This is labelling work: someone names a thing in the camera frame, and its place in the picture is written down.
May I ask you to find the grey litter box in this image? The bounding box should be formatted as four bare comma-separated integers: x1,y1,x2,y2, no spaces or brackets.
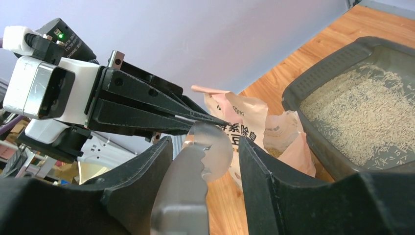
282,36,415,180

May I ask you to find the pink cat litter bag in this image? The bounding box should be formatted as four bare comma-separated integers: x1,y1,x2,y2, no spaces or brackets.
191,85,316,188

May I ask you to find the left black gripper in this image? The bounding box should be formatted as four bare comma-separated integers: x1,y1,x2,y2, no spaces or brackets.
85,50,228,140

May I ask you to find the clear plastic scoop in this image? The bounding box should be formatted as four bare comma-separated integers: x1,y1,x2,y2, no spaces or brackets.
150,122,233,235

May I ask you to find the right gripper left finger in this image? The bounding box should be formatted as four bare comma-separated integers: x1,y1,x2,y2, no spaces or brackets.
0,136,173,235

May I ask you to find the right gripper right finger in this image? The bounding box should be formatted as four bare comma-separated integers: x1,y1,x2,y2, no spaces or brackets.
239,138,415,235

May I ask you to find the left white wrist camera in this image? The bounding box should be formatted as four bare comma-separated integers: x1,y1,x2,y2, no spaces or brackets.
3,56,102,125

